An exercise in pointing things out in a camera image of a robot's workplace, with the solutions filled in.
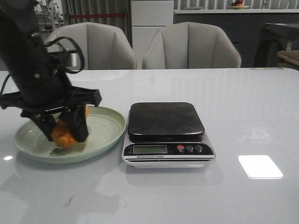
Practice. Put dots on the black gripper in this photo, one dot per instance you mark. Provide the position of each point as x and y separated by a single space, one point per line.
44 88

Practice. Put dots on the yellow corn cob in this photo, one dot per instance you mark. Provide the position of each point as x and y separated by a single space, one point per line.
62 135

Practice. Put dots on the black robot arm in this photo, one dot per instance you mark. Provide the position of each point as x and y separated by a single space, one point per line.
20 40

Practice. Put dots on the light green plate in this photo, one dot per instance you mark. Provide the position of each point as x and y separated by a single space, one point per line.
105 127

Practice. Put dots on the left grey upholstered chair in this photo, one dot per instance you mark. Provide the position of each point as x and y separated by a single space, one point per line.
104 47

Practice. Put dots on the grey upholstered chair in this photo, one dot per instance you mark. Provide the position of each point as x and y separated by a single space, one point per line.
190 45
104 47

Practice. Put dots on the black silver kitchen scale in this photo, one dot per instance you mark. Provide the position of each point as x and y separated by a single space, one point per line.
166 135

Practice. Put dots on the red barrier tape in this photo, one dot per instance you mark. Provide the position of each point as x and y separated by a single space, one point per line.
88 16

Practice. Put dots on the white cabinet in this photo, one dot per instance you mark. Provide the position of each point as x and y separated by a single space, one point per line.
148 16

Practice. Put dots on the right grey upholstered chair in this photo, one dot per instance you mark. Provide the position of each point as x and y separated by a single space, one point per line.
190 45

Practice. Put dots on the grey counter with white top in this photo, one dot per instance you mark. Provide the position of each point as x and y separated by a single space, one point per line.
242 26

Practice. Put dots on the fruit plate on counter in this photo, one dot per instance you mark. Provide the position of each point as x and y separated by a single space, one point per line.
238 5

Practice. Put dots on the beige cushion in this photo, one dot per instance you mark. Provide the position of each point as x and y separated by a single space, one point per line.
289 59

